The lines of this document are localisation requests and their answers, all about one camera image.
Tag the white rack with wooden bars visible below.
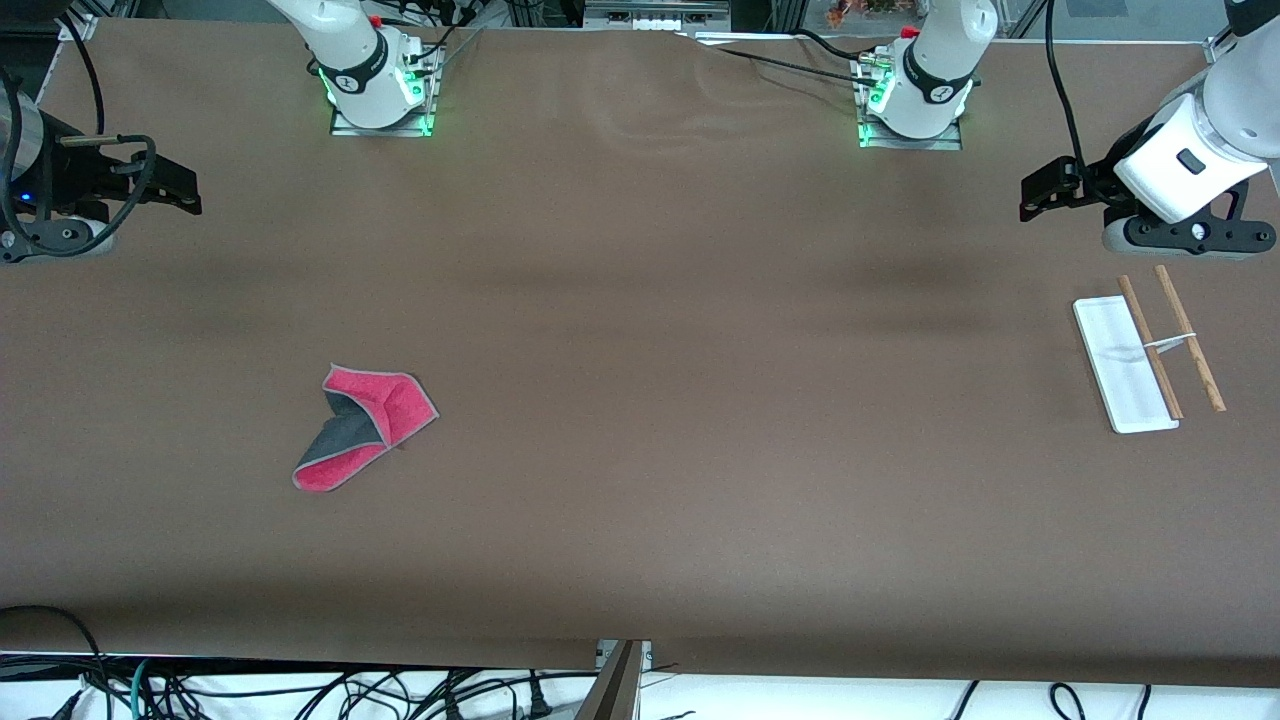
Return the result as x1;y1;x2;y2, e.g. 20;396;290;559
1073;264;1228;435

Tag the brown angled beam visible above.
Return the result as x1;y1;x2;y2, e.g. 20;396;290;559
575;640;646;720

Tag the black left arm base cable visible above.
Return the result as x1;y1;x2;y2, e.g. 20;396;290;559
680;30;886;86

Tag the pink and grey towel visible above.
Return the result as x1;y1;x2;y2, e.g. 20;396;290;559
292;364;440;493

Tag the black looping floor cable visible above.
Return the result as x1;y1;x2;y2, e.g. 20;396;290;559
0;604;106;720

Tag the orange object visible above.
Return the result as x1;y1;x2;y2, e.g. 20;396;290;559
828;0;901;26

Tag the aluminium frame rail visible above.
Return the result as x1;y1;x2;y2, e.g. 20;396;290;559
583;0;731;31

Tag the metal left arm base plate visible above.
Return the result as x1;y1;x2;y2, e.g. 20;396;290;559
855;50;966;151

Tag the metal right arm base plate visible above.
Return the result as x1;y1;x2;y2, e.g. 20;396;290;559
330;40;443;138

